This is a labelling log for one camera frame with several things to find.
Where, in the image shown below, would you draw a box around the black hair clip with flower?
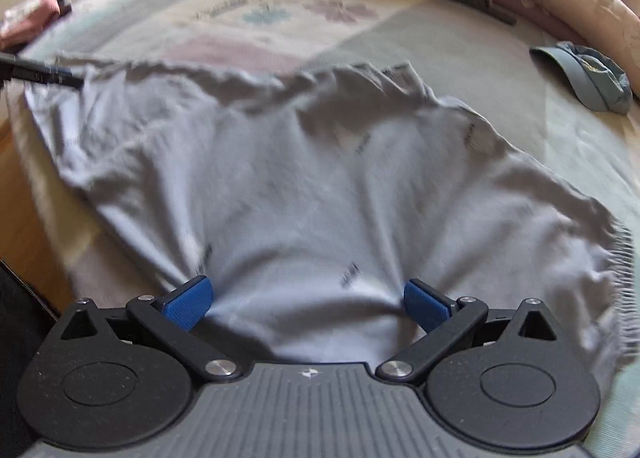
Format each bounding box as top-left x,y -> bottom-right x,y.
442,0 -> 517,26

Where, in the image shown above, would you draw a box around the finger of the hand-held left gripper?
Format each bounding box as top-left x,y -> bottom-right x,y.
48,65 -> 85,88

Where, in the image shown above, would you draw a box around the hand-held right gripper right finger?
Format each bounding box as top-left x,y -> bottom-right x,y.
375,279 -> 558,382

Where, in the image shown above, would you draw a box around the blue cap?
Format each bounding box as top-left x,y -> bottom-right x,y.
530,41 -> 633,115

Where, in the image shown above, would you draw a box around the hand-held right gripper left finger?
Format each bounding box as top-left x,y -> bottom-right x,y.
60,277 -> 243,381

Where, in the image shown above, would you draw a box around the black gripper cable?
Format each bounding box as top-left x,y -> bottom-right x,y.
0,258 -> 58,321

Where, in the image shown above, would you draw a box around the pink cloth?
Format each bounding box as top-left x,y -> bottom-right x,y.
0,0 -> 63,52

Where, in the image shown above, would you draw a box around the grey pants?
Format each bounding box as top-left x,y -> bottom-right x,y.
22,61 -> 640,379

